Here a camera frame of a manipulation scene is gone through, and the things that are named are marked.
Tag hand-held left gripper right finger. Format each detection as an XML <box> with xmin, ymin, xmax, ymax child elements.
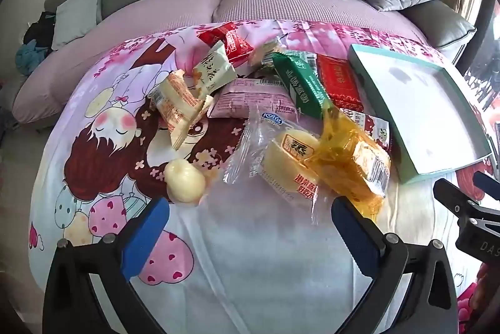
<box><xmin>330</xmin><ymin>195</ymin><xmax>458</xmax><ymax>334</ymax></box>

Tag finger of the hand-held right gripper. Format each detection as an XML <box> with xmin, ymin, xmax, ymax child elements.
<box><xmin>473</xmin><ymin>171</ymin><xmax>500</xmax><ymax>202</ymax></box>
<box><xmin>433</xmin><ymin>178</ymin><xmax>493</xmax><ymax>222</ymax></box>

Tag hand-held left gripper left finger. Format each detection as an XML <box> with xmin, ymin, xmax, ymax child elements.
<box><xmin>42</xmin><ymin>197</ymin><xmax>170</xmax><ymax>334</ymax></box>

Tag small pale yellow bun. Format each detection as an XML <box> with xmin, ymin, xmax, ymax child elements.
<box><xmin>163</xmin><ymin>158</ymin><xmax>206</xmax><ymax>205</ymax></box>

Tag orange cake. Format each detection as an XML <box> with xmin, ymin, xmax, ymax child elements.
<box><xmin>304</xmin><ymin>100</ymin><xmax>391</xmax><ymax>223</ymax></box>

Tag teal shallow box tray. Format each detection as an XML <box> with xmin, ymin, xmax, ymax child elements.
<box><xmin>347</xmin><ymin>44</ymin><xmax>493</xmax><ymax>185</ymax></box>

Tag red and white biscuit packet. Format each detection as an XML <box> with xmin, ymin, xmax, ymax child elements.
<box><xmin>339</xmin><ymin>107</ymin><xmax>392</xmax><ymax>153</ymax></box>

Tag clear steamed cake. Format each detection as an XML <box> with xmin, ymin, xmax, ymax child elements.
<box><xmin>222</xmin><ymin>109</ymin><xmax>325</xmax><ymax>225</ymax></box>

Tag orange and white bread packet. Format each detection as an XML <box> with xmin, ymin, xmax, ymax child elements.
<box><xmin>150</xmin><ymin>69</ymin><xmax>215</xmax><ymax>151</ymax></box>

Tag red gold-framed snack packet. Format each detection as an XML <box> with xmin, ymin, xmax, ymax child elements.
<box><xmin>316</xmin><ymin>55</ymin><xmax>366</xmax><ymax>114</ymax></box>

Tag green biscuit packet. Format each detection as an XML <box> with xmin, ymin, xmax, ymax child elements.
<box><xmin>272</xmin><ymin>55</ymin><xmax>333</xmax><ymax>120</ymax></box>

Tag pink snack packet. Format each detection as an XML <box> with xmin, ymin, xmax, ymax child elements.
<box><xmin>206</xmin><ymin>78</ymin><xmax>295</xmax><ymax>120</ymax></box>

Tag cream printed snack packet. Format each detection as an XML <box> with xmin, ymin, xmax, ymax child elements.
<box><xmin>192</xmin><ymin>44</ymin><xmax>237</xmax><ymax>100</ymax></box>

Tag small pale clear snack packet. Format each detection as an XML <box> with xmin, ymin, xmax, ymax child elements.
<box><xmin>248</xmin><ymin>38</ymin><xmax>289</xmax><ymax>66</ymax></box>

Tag plain red snack packet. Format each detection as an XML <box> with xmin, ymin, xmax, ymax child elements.
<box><xmin>197</xmin><ymin>22</ymin><xmax>253</xmax><ymax>63</ymax></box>

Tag printed cartoon blanket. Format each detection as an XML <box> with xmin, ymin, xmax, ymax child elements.
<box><xmin>29</xmin><ymin>19</ymin><xmax>500</xmax><ymax>334</ymax></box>

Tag teal cloth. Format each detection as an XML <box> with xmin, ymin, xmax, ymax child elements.
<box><xmin>16</xmin><ymin>43</ymin><xmax>53</xmax><ymax>77</ymax></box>

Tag light grey cushion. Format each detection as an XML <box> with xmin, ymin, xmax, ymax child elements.
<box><xmin>52</xmin><ymin>0</ymin><xmax>103</xmax><ymax>50</ymax></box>

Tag dark clothes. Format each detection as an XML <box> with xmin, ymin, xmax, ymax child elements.
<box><xmin>23</xmin><ymin>11</ymin><xmax>57</xmax><ymax>49</ymax></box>

